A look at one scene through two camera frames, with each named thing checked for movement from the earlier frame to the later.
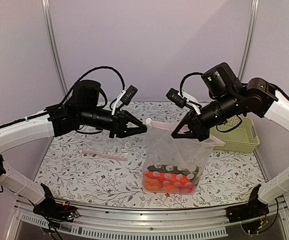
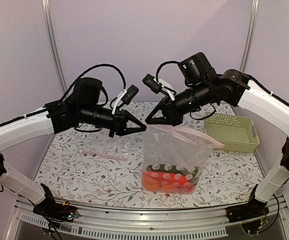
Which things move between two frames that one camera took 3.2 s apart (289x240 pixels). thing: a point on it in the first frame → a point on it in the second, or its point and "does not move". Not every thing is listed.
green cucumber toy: (192, 171) does not move
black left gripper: (119, 129) does not move
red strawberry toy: (188, 188) does not move
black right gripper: (195, 125) → (171, 114)
